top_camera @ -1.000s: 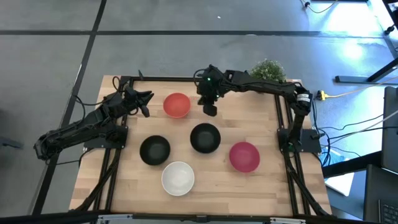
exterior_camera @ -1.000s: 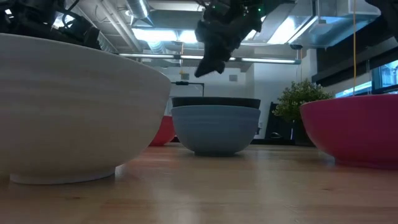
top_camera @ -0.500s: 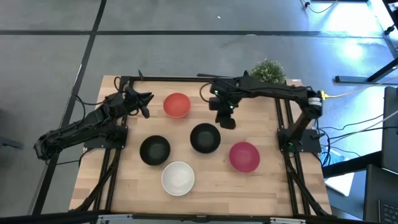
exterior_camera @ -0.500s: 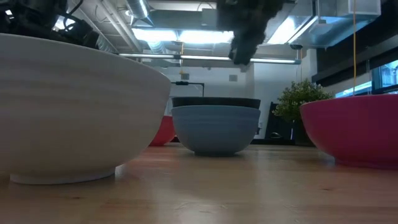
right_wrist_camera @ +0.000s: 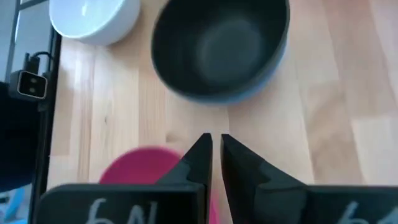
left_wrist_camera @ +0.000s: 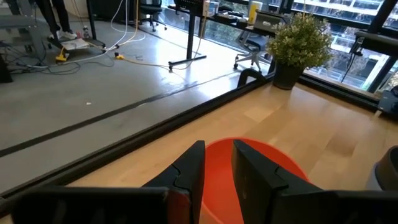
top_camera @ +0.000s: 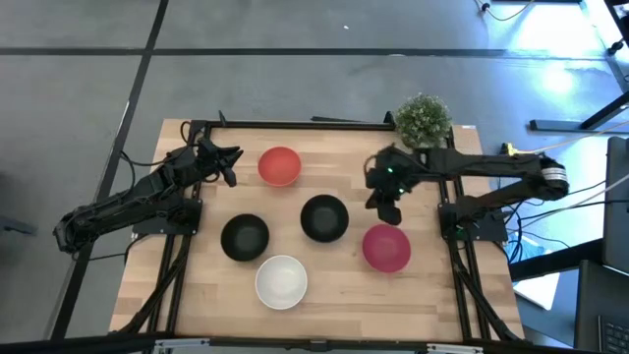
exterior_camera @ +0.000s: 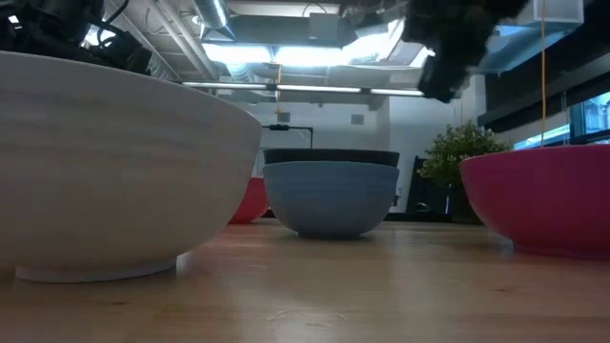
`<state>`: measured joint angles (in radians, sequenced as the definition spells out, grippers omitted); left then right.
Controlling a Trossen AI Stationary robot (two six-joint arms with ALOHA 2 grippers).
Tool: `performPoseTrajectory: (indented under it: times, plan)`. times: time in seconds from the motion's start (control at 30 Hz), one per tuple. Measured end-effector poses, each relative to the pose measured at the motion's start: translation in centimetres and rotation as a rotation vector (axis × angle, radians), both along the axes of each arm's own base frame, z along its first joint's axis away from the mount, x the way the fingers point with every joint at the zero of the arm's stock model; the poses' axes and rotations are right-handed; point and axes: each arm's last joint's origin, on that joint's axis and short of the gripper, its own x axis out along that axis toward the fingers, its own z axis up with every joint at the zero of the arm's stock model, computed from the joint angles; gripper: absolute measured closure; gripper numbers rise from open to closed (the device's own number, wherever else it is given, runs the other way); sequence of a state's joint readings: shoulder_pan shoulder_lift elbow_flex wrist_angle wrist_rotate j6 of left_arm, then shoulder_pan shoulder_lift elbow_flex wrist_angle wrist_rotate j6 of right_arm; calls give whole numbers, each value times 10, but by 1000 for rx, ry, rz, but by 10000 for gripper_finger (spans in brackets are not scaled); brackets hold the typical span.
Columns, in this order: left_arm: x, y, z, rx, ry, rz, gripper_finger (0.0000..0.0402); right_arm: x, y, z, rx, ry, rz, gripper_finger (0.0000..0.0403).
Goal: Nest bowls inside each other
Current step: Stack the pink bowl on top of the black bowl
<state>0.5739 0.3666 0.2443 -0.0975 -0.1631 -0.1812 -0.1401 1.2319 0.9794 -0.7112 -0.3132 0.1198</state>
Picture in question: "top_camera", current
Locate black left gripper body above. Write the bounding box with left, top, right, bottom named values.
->
left=195, top=138, right=232, bottom=179

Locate white paper sheet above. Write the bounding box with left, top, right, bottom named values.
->
left=512, top=269, right=562, bottom=312

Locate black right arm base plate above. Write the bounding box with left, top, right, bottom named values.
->
left=437, top=195, right=509, bottom=243

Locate black floor cable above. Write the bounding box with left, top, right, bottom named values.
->
left=473, top=0, right=536, bottom=23

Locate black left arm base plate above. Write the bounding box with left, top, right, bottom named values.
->
left=131, top=195, right=203, bottom=236

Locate black overhead rig bar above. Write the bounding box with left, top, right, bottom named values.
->
left=0, top=332, right=629, bottom=354

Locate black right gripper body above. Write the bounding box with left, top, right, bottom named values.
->
left=364, top=145, right=420, bottom=199

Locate black aluminium table frame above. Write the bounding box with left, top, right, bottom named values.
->
left=117, top=110, right=525, bottom=345

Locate dark monitor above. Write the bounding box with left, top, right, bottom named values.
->
left=601, top=136, right=629, bottom=275

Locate black desk leg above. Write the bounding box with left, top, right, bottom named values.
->
left=529, top=91, right=629, bottom=134

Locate white bowl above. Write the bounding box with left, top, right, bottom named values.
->
left=254, top=254, right=310, bottom=311

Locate black keyboard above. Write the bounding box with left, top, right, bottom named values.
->
left=598, top=314, right=629, bottom=354

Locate black bowl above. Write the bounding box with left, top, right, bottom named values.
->
left=219, top=212, right=271, bottom=263
left=300, top=194, right=351, bottom=244

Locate orange-red bowl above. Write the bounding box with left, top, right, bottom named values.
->
left=257, top=146, right=303, bottom=188

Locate orange cable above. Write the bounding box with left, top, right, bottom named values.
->
left=518, top=120, right=629, bottom=154

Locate small green potted plant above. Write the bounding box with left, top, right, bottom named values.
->
left=393, top=92, right=453, bottom=150

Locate magenta bowl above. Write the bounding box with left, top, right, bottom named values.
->
left=362, top=223, right=413, bottom=274

